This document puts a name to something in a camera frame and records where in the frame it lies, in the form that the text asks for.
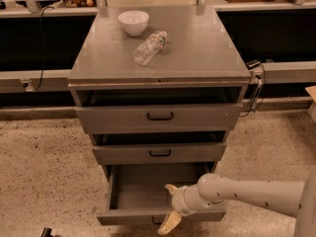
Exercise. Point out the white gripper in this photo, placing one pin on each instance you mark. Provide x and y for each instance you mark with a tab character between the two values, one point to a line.
180	199

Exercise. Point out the grey bottom drawer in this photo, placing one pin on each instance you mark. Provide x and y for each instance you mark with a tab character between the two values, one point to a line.
137	193

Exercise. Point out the grey drawer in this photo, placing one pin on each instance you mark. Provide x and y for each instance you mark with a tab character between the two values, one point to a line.
159	153
137	193
158	118

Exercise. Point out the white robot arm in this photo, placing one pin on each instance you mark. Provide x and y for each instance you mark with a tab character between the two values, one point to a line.
296	199

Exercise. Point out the grey middle drawer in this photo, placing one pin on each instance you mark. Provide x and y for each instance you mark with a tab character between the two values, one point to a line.
159	153

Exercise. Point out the grey top drawer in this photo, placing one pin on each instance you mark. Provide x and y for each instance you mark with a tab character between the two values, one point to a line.
158	118

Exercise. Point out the grey drawer cabinet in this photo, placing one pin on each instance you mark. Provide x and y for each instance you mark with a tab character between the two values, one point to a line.
198	65

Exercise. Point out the clear plastic water bottle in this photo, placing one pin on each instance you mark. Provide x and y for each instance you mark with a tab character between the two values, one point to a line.
143	54

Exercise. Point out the black power adapter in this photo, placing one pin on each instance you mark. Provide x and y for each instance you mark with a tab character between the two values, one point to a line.
253	63

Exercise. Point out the cream box at right edge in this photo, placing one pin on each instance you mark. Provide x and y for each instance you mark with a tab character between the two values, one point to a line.
312	109

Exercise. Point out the white ceramic bowl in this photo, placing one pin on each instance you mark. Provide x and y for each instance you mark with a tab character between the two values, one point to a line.
134	23

